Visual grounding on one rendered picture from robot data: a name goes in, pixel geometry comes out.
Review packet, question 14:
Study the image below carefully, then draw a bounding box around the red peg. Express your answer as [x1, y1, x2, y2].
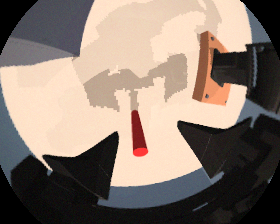
[131, 111, 149, 156]

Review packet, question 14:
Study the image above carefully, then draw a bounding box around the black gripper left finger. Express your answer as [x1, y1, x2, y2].
[42, 132, 120, 201]

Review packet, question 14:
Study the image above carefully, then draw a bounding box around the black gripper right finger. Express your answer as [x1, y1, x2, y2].
[176, 116, 253, 179]

